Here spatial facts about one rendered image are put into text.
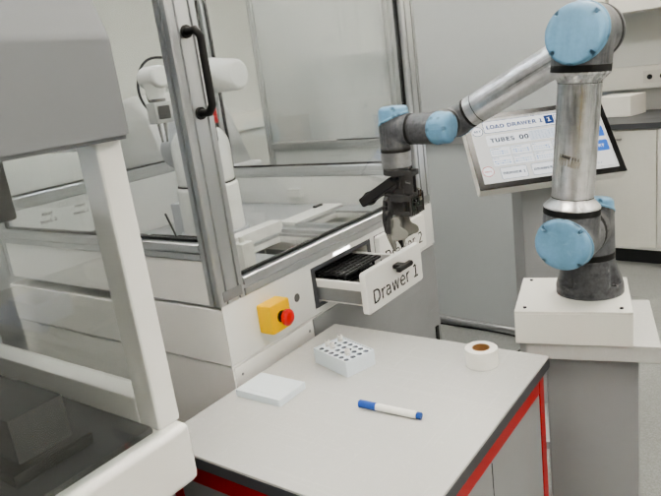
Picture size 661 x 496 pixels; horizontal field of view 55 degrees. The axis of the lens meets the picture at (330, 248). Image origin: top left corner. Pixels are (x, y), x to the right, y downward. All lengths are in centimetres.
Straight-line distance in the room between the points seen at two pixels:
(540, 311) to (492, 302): 193
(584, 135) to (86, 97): 93
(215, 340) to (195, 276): 16
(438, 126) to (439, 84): 182
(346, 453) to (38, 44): 81
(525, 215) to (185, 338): 138
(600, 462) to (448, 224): 194
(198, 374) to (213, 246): 35
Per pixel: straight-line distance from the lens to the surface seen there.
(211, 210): 140
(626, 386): 163
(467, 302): 351
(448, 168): 334
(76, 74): 92
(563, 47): 134
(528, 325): 152
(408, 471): 112
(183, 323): 156
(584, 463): 174
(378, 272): 162
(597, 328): 152
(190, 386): 164
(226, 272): 143
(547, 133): 244
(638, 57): 499
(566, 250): 140
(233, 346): 148
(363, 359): 145
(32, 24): 91
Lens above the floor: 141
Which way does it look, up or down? 15 degrees down
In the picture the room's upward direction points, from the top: 8 degrees counter-clockwise
